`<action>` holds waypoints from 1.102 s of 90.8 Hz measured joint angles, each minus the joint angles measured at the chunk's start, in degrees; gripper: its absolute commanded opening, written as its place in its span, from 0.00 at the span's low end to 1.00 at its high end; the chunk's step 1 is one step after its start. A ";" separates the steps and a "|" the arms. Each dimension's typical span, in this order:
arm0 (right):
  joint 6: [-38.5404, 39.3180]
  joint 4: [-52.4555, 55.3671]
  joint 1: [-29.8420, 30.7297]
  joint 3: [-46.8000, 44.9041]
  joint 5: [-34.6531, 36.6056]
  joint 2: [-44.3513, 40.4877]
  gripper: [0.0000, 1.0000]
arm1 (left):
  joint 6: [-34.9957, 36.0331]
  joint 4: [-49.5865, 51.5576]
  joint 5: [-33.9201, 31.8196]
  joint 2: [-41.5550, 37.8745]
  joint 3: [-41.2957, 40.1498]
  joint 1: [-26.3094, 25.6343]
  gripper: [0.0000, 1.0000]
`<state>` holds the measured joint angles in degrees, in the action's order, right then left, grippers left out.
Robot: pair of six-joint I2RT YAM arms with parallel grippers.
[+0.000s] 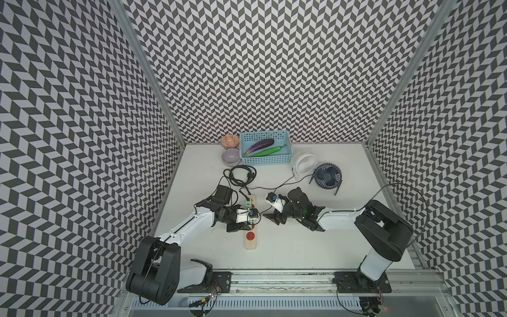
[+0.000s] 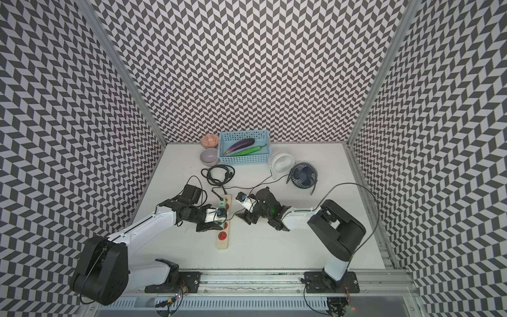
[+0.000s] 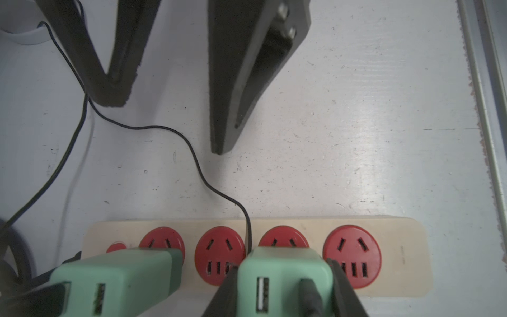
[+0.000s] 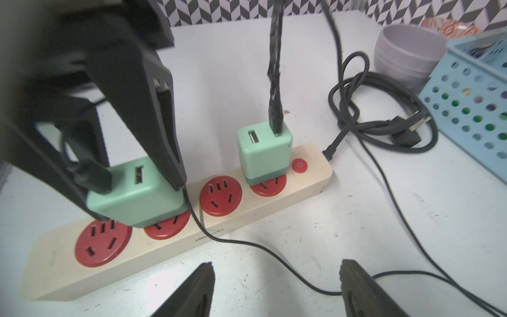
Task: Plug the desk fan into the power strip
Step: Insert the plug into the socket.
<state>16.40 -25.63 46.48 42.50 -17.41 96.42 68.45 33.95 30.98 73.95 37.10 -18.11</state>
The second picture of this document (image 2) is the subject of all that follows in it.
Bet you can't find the beige red power strip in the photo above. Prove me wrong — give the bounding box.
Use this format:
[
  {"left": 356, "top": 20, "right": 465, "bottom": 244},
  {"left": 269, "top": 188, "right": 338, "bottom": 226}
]
[{"left": 216, "top": 194, "right": 232, "bottom": 250}]

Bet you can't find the green adapter of blue fan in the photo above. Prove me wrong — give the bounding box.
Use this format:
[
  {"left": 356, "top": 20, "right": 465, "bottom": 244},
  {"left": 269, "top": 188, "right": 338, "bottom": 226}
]
[{"left": 223, "top": 216, "right": 234, "bottom": 227}]

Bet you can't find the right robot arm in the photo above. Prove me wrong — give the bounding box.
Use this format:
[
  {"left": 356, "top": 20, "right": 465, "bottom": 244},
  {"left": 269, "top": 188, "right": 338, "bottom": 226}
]
[{"left": 236, "top": 187, "right": 367, "bottom": 285}]

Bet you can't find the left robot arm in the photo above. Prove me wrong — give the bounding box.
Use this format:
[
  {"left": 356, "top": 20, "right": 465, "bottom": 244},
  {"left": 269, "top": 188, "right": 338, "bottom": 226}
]
[{"left": 69, "top": 185, "right": 227, "bottom": 305}]

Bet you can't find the white desk fan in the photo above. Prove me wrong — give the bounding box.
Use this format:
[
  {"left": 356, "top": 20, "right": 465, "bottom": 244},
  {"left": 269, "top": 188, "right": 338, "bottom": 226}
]
[{"left": 268, "top": 149, "right": 295, "bottom": 179}]

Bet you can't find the dark blue desk fan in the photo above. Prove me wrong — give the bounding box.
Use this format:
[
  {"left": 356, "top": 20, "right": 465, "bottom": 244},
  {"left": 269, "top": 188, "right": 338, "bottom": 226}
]
[{"left": 287, "top": 162, "right": 318, "bottom": 195}]

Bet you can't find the lilac bowl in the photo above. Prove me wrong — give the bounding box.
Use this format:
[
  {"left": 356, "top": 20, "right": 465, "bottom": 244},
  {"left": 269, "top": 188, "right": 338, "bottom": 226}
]
[{"left": 199, "top": 148, "right": 220, "bottom": 167}]

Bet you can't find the green chili pepper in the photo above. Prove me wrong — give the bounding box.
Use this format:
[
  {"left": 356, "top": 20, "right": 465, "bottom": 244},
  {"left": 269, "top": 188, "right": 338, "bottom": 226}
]
[{"left": 231, "top": 145, "right": 265, "bottom": 157}]

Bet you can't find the light blue plastic basket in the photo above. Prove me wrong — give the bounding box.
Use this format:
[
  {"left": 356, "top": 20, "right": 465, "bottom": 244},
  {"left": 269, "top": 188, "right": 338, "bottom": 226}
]
[{"left": 218, "top": 129, "right": 271, "bottom": 165}]

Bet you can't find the purple eggplant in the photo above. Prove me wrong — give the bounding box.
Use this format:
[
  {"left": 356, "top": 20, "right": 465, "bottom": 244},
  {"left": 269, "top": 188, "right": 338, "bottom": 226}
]
[{"left": 223, "top": 138, "right": 255, "bottom": 155}]

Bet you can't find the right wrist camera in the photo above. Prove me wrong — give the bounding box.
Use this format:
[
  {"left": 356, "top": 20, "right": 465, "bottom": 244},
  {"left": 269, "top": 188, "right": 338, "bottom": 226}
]
[{"left": 236, "top": 192, "right": 257, "bottom": 212}]

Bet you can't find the black power strip cord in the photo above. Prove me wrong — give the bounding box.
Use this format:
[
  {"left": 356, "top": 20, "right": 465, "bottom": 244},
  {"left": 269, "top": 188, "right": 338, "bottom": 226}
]
[{"left": 200, "top": 164, "right": 236, "bottom": 194}]

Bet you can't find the white fan black cable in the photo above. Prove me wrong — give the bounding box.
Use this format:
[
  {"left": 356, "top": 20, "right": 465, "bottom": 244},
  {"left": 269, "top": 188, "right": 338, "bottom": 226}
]
[{"left": 221, "top": 171, "right": 274, "bottom": 199}]

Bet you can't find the blue fan black cable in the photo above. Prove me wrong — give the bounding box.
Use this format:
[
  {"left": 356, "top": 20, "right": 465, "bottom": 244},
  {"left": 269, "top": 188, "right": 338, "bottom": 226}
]
[{"left": 227, "top": 174, "right": 290, "bottom": 221}]

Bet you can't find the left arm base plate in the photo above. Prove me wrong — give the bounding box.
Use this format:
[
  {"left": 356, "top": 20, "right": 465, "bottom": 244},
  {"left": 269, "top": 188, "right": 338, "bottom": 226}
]
[{"left": 144, "top": 272, "right": 202, "bottom": 294}]

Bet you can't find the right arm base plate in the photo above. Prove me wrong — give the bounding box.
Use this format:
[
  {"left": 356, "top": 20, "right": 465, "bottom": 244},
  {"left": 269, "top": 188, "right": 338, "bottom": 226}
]
[{"left": 301, "top": 271, "right": 360, "bottom": 294}]

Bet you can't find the aluminium front rail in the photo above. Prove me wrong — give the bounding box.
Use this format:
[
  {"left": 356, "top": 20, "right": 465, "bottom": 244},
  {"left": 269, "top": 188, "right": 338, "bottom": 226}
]
[{"left": 84, "top": 269, "right": 421, "bottom": 298}]

